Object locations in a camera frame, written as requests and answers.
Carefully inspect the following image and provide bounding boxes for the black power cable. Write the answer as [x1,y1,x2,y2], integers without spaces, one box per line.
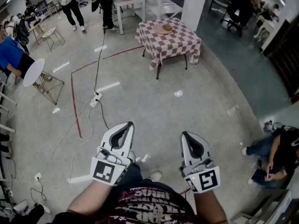
[94,27,107,95]

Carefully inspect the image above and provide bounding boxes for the white round side table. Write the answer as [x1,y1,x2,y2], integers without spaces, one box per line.
[22,58,65,105]

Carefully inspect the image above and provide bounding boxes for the person's dark printed shirt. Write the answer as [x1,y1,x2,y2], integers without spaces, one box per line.
[45,182,199,224]

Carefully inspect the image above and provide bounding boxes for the white desk with curved legs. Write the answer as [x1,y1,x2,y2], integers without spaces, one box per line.
[253,15,276,41]

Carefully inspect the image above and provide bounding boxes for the white power strip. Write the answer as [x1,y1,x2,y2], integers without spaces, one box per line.
[89,91,103,107]

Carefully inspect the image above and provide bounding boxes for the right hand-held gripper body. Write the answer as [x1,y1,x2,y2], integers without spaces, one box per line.
[179,157,221,194]

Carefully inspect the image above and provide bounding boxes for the dark wooden staircase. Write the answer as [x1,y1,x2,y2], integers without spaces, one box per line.
[261,20,299,102]

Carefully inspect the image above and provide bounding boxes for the white cable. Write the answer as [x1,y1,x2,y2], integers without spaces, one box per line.
[38,99,94,191]

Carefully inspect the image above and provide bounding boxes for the wire chair with patterned seat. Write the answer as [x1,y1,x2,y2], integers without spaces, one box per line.
[41,20,65,53]

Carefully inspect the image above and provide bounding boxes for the white square table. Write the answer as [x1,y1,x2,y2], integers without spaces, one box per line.
[113,0,147,35]

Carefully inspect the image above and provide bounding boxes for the black device with cables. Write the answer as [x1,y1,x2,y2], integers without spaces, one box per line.
[265,120,287,133]

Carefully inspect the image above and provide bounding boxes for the black office chair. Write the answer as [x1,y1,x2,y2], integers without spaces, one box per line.
[221,0,254,37]

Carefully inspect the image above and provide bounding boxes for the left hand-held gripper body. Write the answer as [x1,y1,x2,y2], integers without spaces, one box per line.
[90,146,131,187]

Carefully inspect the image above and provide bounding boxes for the person's dark trousers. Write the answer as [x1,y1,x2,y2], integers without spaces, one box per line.
[112,162,155,191]

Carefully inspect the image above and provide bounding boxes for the white pillar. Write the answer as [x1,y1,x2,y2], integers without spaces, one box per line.
[181,0,210,32]

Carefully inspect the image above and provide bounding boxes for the white metal shelf rack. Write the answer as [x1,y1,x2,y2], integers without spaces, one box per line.
[134,0,187,21]

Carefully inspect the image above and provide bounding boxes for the small wooden table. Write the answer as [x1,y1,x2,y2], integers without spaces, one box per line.
[28,17,47,45]

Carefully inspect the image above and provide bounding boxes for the red white checkered tablecloth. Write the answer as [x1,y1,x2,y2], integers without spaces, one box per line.
[135,17,202,71]

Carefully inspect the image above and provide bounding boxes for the person's left forearm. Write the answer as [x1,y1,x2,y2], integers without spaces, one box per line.
[66,180,113,216]

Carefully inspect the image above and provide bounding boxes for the person's right forearm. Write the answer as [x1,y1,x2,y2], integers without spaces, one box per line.
[192,190,229,224]

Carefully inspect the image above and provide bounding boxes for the dark metal table frame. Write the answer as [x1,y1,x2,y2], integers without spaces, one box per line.
[142,48,189,80]

